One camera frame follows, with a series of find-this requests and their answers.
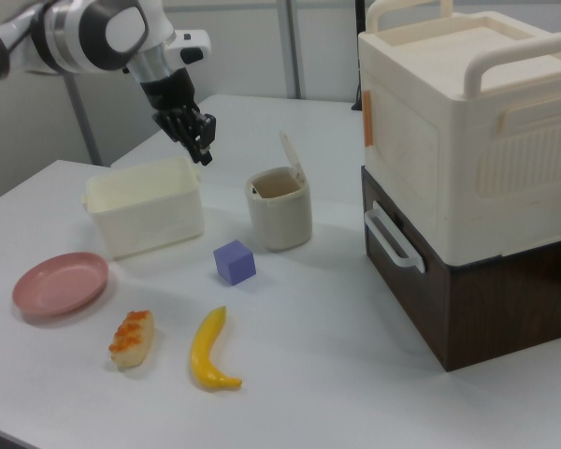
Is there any purple cube block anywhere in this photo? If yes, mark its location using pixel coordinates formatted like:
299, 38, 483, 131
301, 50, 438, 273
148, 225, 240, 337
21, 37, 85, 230
212, 239, 257, 287

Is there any cream box with handles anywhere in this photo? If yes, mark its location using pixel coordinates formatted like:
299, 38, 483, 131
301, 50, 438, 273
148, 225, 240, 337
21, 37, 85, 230
357, 0, 561, 267

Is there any white drawer handle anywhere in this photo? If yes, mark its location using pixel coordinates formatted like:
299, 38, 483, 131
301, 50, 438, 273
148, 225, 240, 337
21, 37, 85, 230
363, 200, 426, 272

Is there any pink plastic plate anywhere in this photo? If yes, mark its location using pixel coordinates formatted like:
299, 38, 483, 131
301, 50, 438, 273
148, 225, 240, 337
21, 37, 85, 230
11, 252, 110, 320

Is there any cream plastic storage bin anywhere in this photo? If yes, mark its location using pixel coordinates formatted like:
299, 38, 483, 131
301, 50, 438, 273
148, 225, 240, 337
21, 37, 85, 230
81, 155, 206, 261

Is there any dark brown wooden drawer box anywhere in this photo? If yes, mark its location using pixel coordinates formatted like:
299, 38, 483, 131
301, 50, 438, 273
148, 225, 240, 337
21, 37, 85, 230
359, 164, 561, 374

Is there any yellow toy banana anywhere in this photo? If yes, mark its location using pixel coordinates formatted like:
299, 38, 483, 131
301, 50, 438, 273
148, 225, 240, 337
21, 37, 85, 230
189, 305, 244, 389

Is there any orange latch strip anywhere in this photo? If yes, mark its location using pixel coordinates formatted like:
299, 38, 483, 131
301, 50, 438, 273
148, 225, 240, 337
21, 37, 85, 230
362, 91, 374, 147

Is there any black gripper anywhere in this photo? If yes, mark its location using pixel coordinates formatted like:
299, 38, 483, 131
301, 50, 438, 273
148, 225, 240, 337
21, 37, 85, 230
139, 67, 217, 167

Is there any beige trash can with lid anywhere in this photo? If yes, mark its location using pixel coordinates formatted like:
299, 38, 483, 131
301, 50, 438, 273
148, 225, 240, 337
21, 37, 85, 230
245, 130, 313, 253

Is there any toy salmon roe sushi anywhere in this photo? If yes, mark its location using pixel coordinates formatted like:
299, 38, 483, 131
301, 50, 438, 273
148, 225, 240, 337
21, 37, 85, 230
108, 310, 155, 371

